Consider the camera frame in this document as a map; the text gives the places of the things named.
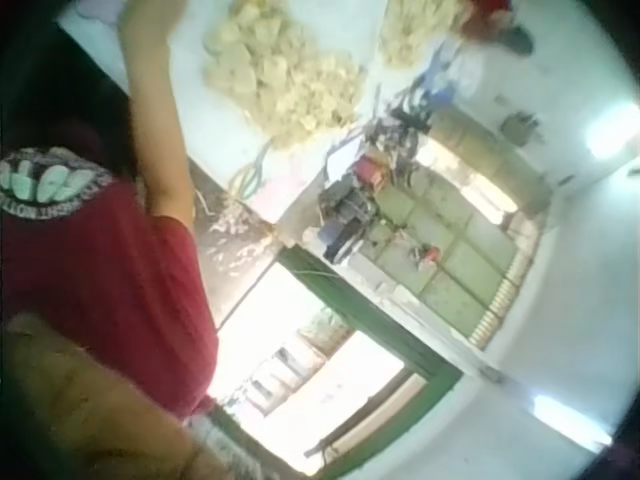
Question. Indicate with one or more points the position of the cluttered machine with red part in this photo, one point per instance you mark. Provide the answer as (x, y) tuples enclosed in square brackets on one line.
[(357, 195)]

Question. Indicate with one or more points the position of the green tiled window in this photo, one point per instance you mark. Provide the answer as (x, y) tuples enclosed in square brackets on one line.
[(460, 235)]

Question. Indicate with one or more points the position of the small red object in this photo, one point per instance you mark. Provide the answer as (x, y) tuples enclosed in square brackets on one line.
[(430, 254)]

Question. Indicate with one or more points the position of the large heap of pale pieces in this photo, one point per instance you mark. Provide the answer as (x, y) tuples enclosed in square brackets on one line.
[(280, 70)]

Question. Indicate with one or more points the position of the green door frame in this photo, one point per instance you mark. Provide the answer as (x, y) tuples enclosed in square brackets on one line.
[(380, 330)]

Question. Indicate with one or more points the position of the small heap of pale pieces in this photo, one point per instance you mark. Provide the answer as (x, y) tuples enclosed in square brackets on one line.
[(415, 35)]

